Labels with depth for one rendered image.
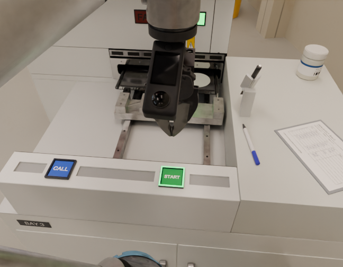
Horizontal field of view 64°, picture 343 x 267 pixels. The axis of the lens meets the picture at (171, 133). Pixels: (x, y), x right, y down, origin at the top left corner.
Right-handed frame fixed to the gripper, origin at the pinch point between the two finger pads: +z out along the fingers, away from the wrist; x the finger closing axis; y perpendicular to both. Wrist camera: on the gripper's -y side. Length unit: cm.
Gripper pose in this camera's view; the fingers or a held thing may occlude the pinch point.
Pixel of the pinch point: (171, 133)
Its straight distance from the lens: 51.6
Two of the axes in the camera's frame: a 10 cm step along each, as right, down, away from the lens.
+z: 0.0, 7.2, 6.9
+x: -10.0, -0.6, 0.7
